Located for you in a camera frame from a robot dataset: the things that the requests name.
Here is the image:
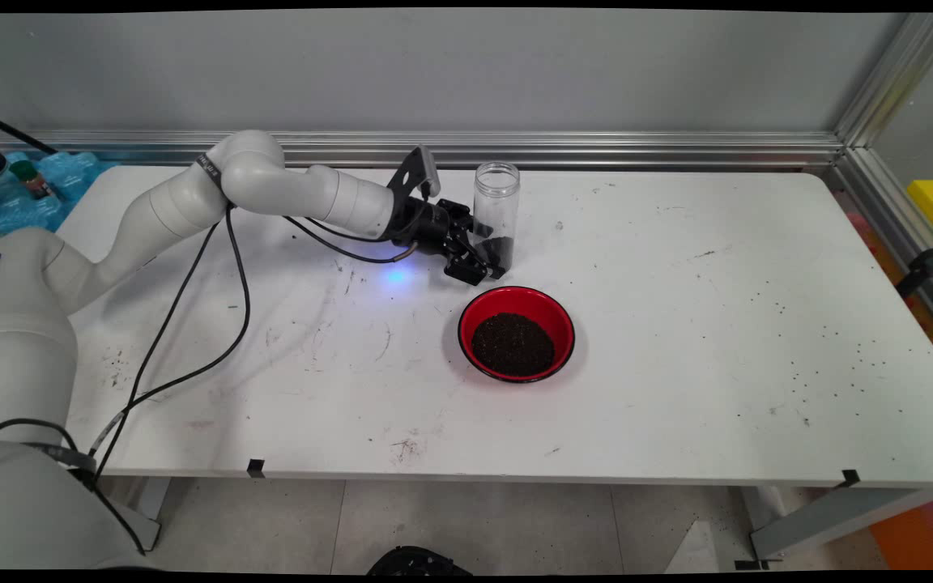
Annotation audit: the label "thin black background cable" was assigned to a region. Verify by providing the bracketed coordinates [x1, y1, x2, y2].
[0, 107, 59, 155]

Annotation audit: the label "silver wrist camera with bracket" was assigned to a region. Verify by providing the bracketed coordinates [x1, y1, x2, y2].
[389, 145, 442, 203]

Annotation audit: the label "long aluminium frame rail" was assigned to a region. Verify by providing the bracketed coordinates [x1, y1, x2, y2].
[0, 130, 845, 171]

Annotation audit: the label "grey table leg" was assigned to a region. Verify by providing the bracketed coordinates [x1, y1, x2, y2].
[98, 476, 173, 553]
[734, 486, 933, 572]

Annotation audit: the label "orange floor object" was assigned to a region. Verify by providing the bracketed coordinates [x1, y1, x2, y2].
[867, 490, 933, 570]

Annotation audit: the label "black round floor object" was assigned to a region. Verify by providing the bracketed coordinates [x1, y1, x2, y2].
[367, 547, 474, 576]

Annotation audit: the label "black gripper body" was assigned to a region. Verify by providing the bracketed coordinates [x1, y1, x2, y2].
[389, 196, 453, 260]

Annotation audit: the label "dark granules pile in bowl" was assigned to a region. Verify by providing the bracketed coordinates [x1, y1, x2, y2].
[471, 313, 556, 377]

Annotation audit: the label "upright aluminium frame post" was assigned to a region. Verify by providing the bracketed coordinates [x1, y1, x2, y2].
[833, 12, 933, 151]

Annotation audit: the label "black camera cable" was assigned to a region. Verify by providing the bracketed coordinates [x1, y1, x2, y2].
[86, 206, 396, 487]

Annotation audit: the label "clear plastic jar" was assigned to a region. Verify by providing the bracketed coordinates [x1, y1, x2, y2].
[472, 162, 521, 278]

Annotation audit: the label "short aluminium side rail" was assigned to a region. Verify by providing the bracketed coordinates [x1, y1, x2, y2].
[827, 146, 933, 353]

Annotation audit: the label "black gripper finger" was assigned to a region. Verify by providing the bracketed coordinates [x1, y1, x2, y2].
[437, 199, 494, 244]
[444, 241, 509, 287]

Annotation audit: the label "dark granules from jar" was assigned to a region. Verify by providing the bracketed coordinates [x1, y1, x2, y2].
[476, 236, 514, 278]

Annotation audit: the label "small green capped bottle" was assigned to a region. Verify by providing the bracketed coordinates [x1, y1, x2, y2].
[9, 159, 59, 202]

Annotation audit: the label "red bowl with black rim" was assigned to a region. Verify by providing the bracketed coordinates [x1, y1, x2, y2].
[458, 286, 577, 384]

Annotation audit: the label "black printed velcro strap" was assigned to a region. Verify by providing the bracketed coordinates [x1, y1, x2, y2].
[23, 442, 100, 477]

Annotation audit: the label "black stand clamp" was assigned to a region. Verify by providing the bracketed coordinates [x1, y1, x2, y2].
[896, 228, 933, 298]

